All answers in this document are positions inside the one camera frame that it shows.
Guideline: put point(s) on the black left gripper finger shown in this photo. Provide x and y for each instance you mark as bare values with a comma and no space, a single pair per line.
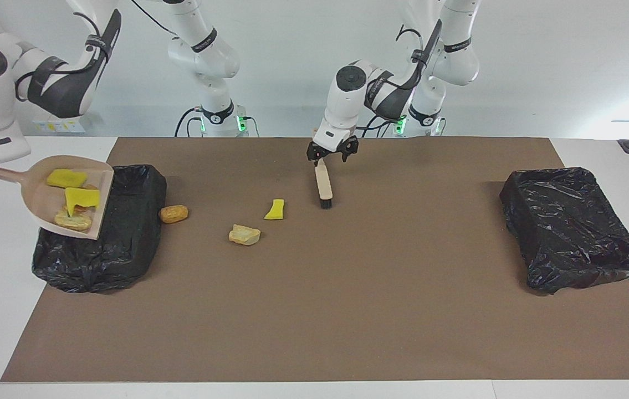
351,149
313,153

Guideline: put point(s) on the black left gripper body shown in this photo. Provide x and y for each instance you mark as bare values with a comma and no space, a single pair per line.
333,147

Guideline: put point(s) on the small yellow green sponge piece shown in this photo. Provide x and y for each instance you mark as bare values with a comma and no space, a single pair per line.
274,210

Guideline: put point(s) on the beige plastic dustpan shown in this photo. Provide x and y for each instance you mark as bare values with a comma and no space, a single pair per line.
42,199

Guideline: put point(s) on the notched yellow sponge piece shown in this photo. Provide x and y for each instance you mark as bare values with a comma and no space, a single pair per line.
66,178

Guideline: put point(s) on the blocky yellow sponge piece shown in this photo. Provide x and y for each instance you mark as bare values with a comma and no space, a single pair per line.
82,197

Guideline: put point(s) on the beige foam chunk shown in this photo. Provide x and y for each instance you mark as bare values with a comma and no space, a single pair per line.
244,235
74,221

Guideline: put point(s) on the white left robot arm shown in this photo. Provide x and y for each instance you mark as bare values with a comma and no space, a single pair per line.
347,94

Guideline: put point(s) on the black bag-lined bin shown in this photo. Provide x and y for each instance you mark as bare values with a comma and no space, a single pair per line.
126,249
569,233

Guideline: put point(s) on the orange-brown nugget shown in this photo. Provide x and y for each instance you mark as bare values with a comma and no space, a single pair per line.
173,214

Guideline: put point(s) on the large brown table mat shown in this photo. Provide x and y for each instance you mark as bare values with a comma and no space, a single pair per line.
314,332

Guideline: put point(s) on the white wall socket box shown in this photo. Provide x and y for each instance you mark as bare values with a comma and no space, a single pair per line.
62,126

